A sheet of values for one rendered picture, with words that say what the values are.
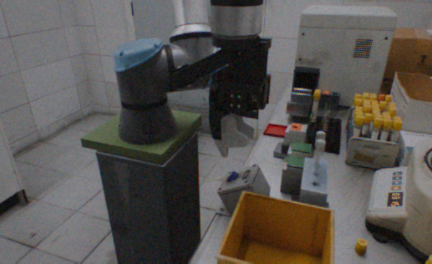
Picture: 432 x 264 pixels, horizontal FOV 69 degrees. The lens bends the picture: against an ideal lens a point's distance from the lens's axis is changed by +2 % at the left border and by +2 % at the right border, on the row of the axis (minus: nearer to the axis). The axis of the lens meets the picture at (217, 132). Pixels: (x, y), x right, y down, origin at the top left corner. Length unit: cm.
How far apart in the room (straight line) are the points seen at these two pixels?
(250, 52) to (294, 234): 28
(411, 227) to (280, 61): 201
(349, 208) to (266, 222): 21
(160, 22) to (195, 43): 197
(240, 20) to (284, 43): 201
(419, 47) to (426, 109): 67
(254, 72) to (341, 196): 34
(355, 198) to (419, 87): 49
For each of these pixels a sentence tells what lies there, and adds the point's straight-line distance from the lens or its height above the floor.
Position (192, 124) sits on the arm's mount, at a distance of 87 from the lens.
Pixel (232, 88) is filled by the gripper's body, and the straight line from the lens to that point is 47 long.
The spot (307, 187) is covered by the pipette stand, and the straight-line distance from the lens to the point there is 51.
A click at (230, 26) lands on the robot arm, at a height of 121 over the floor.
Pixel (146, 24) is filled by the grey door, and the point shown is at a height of 92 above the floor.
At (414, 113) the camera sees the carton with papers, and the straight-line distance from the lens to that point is 85.
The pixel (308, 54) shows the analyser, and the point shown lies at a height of 104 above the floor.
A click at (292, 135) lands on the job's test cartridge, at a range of 75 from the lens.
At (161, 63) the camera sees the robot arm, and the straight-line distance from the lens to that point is 73.
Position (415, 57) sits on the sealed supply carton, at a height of 99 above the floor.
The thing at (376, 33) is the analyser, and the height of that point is 112.
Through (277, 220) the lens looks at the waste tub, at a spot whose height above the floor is 94.
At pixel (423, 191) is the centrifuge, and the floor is 99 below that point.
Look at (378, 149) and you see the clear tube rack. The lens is 78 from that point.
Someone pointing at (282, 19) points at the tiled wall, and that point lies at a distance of 243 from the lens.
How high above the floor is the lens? 127
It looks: 26 degrees down
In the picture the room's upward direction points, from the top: straight up
